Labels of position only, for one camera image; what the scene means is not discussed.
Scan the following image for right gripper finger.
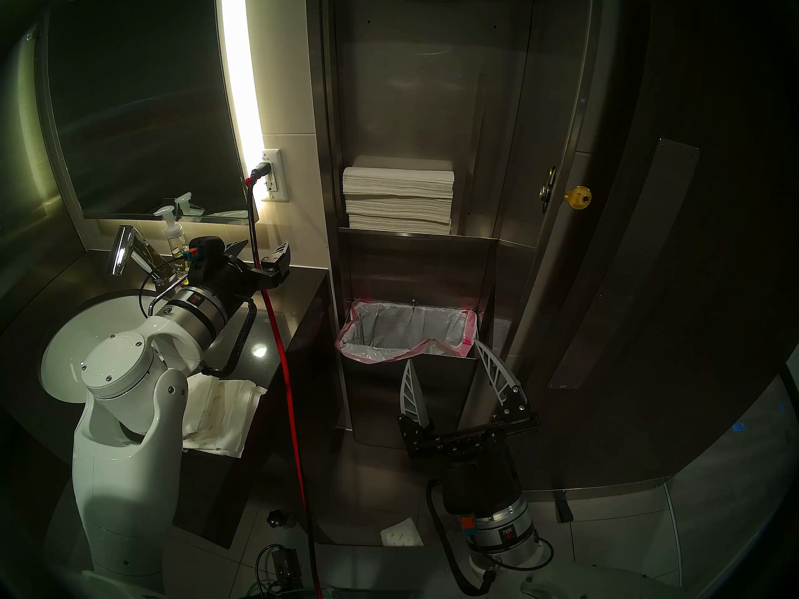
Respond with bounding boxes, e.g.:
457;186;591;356
473;340;530;425
398;359;434;441

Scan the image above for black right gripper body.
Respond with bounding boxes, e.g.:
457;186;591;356
399;414;541;517

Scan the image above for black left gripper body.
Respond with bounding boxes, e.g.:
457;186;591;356
187;235;289;305

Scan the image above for steel towel dispenser door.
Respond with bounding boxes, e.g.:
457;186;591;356
484;0;605;430

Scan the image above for grey robot base platform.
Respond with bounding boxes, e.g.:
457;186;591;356
312;542;475;599

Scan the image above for dark vanity counter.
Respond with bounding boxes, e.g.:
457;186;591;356
0;248;331;548

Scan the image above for clear soap pump bottle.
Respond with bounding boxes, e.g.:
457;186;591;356
154;206;190;280

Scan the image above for pink-rimmed clear trash liner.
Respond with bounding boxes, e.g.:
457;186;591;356
336;299;478;364

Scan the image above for chrome sink faucet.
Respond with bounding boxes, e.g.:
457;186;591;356
109;225;188;293

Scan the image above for white paper scrap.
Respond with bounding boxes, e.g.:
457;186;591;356
381;518;424;547

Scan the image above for stack of white paper towels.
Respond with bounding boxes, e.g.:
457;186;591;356
342;166;455;235

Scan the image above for white folded paper towels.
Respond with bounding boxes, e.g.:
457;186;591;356
181;372;268;458

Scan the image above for white round sink basin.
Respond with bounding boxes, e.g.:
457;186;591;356
39;292;188;405

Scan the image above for vertical bright light strip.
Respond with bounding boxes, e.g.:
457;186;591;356
217;0;264;162

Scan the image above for black electronics box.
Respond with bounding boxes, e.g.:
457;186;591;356
272;545;303;589

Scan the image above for dark restroom door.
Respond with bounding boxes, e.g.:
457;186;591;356
518;0;799;499

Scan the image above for white wall outlet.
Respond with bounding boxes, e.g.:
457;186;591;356
259;149;290;203

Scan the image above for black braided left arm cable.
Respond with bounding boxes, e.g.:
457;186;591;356
200;298;258;379

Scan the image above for red power cable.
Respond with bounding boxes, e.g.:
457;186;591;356
245;175;324;599

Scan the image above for wall mirror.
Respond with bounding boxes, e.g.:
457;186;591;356
37;0;250;221

